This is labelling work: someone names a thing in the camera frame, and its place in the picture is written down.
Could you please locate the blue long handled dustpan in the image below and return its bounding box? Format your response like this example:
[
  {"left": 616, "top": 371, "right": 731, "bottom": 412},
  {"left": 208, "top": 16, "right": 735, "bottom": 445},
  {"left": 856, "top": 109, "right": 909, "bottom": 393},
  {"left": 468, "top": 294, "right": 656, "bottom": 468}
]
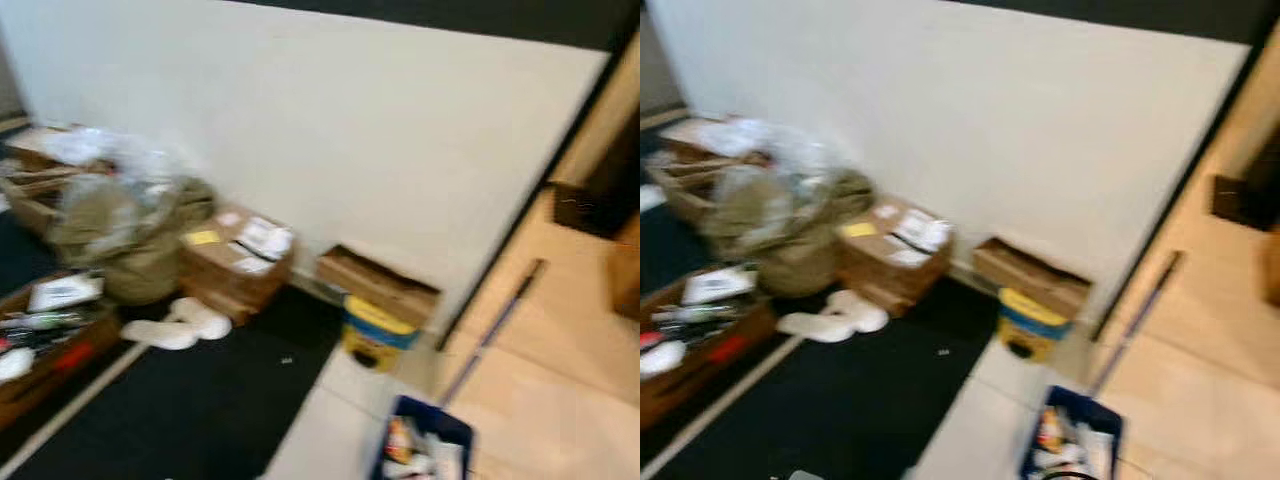
[
  {"left": 368, "top": 258, "right": 549, "bottom": 480},
  {"left": 1018, "top": 250, "right": 1186, "bottom": 480}
]

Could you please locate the sealed cardboard box with labels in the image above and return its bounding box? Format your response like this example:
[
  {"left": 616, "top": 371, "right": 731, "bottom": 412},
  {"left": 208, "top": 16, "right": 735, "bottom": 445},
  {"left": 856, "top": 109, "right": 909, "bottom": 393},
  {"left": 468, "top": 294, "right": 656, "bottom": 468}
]
[
  {"left": 180, "top": 203, "right": 298, "bottom": 326},
  {"left": 838, "top": 193, "right": 954, "bottom": 316}
]

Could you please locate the small black foam mat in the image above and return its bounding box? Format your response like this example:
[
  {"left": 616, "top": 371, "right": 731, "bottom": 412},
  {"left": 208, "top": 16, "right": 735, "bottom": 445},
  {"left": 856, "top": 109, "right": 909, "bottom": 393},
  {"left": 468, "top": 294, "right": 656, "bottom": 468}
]
[
  {"left": 1208, "top": 173, "right": 1271, "bottom": 231},
  {"left": 548, "top": 182, "right": 606, "bottom": 238}
]

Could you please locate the olive green fabric sack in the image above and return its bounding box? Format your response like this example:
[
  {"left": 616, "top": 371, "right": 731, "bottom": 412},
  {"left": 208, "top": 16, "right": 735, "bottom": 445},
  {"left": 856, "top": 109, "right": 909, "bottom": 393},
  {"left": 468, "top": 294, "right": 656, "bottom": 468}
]
[
  {"left": 700, "top": 168, "right": 876, "bottom": 298},
  {"left": 45, "top": 175, "right": 216, "bottom": 306}
]

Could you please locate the white floor strip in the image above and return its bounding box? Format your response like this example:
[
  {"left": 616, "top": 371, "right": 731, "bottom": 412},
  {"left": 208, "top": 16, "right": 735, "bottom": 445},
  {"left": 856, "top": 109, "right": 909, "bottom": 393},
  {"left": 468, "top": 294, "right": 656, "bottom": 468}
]
[
  {"left": 640, "top": 335, "right": 806, "bottom": 479},
  {"left": 0, "top": 340, "right": 151, "bottom": 466}
]

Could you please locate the white crumpled wrapper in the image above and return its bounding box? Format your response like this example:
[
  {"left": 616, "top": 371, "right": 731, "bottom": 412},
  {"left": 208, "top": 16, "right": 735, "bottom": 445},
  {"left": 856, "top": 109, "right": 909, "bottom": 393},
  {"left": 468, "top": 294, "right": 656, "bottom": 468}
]
[
  {"left": 410, "top": 435, "right": 466, "bottom": 480},
  {"left": 1060, "top": 425, "right": 1111, "bottom": 480}
]

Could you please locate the yellow snack packet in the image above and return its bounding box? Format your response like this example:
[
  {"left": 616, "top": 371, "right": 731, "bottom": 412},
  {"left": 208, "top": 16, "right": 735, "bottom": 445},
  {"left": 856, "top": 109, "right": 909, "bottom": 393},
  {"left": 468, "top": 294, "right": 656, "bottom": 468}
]
[
  {"left": 385, "top": 415, "right": 416, "bottom": 466},
  {"left": 1035, "top": 408, "right": 1066, "bottom": 456}
]

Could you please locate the cardboard box with wooden slats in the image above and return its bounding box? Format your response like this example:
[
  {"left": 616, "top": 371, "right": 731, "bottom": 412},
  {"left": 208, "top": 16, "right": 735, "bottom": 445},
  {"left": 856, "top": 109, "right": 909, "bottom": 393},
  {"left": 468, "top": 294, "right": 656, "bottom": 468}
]
[
  {"left": 0, "top": 125, "right": 111, "bottom": 236},
  {"left": 648, "top": 115, "right": 771, "bottom": 226}
]

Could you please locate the clear plastic bag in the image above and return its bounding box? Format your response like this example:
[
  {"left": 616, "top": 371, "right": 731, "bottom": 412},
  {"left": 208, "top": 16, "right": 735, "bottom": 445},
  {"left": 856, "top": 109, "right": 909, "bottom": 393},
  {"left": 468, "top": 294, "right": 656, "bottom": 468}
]
[
  {"left": 700, "top": 118, "right": 841, "bottom": 241},
  {"left": 40, "top": 130, "right": 186, "bottom": 251}
]

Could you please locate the black door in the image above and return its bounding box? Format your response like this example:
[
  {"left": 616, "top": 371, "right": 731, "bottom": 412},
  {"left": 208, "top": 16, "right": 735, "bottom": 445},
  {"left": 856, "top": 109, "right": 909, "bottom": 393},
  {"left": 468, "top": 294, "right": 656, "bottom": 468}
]
[
  {"left": 1245, "top": 120, "right": 1280, "bottom": 226},
  {"left": 585, "top": 90, "right": 641, "bottom": 241}
]

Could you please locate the white flat booklet box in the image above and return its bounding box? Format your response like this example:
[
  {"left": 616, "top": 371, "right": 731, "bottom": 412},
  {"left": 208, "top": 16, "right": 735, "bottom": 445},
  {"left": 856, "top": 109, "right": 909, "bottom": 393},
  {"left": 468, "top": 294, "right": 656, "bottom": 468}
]
[
  {"left": 28, "top": 275, "right": 104, "bottom": 313},
  {"left": 683, "top": 265, "right": 759, "bottom": 304}
]

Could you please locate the yellow bucket with blue band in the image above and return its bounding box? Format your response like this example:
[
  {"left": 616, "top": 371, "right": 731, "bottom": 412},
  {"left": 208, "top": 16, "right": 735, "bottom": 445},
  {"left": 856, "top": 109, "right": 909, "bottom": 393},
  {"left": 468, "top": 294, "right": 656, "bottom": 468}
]
[
  {"left": 997, "top": 287, "right": 1071, "bottom": 363},
  {"left": 340, "top": 293, "right": 421, "bottom": 373}
]

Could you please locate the small torn cardboard box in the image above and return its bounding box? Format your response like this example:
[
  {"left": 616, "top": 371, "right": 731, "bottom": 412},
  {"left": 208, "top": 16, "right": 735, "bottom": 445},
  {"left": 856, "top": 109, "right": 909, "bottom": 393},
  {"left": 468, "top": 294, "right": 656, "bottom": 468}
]
[
  {"left": 315, "top": 245, "right": 441, "bottom": 329},
  {"left": 972, "top": 237, "right": 1093, "bottom": 321}
]

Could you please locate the open cardboard box red label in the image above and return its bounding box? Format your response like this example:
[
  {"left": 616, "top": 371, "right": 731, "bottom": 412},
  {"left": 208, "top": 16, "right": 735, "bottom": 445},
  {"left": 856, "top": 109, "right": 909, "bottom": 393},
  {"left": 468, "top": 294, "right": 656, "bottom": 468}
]
[
  {"left": 0, "top": 270, "right": 126, "bottom": 431},
  {"left": 640, "top": 262, "right": 779, "bottom": 431}
]

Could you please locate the black door frame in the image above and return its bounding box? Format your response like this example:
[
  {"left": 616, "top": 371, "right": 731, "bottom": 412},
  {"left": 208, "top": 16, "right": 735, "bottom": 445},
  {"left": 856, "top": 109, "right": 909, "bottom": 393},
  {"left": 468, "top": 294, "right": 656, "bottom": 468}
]
[
  {"left": 1090, "top": 30, "right": 1280, "bottom": 341},
  {"left": 435, "top": 30, "right": 631, "bottom": 351}
]

